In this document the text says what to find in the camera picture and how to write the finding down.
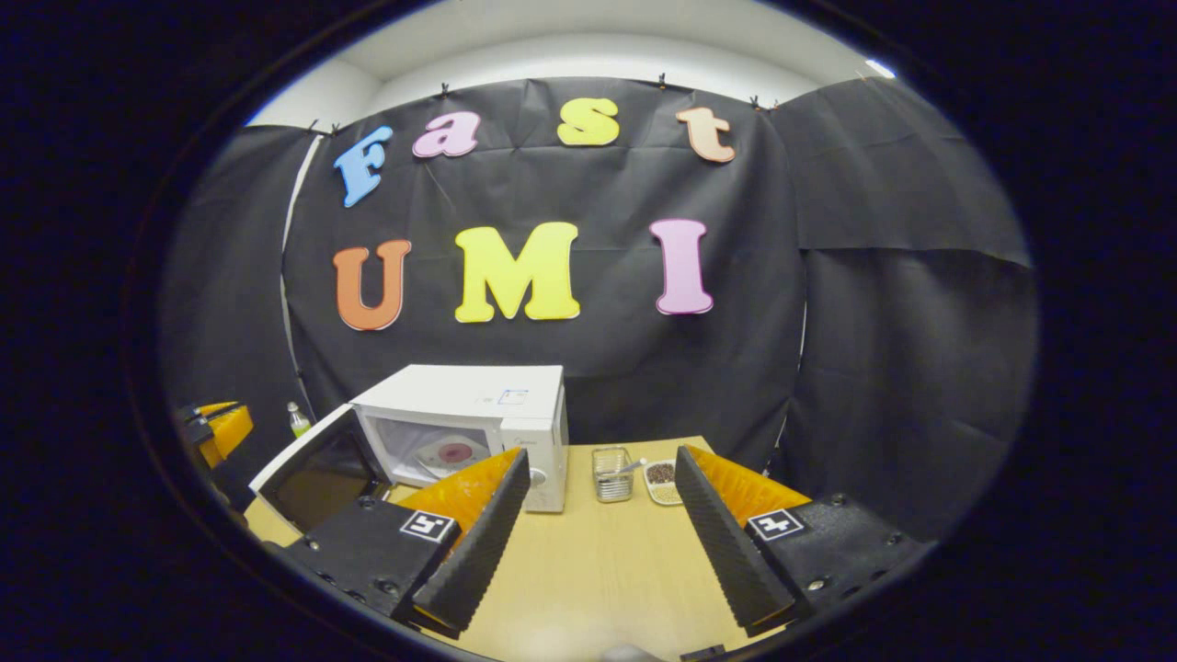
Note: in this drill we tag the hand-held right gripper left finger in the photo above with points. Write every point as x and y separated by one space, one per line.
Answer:
478 552

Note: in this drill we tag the green drink bottle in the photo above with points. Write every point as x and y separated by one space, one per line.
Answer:
298 423

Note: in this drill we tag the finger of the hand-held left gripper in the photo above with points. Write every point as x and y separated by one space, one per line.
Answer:
207 408
228 432

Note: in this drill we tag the white rectangular plate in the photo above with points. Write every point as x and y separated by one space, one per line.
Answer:
428 460

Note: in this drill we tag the black backdrop cloth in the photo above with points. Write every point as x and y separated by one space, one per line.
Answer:
874 303

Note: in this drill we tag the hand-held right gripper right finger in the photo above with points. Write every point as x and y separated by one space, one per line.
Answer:
726 552

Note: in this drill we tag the white microwave oven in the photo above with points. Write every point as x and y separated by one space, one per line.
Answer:
460 391

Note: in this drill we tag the pink ham slice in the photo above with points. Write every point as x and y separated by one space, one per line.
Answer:
455 451

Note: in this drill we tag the white divided bean dish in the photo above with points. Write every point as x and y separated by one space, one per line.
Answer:
660 478

